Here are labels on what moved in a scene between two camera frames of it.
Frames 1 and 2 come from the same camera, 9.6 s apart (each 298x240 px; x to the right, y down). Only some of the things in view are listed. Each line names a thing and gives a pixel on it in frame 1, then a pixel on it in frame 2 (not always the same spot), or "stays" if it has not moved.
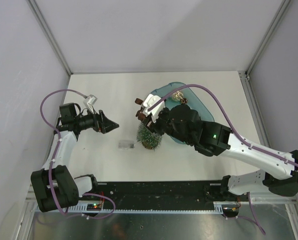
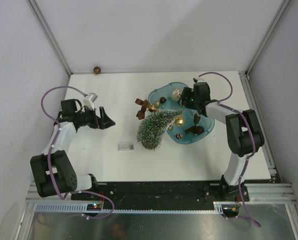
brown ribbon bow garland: x=140 y=114 stays
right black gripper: x=149 y=123 → x=186 y=93
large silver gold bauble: x=177 y=95 stays
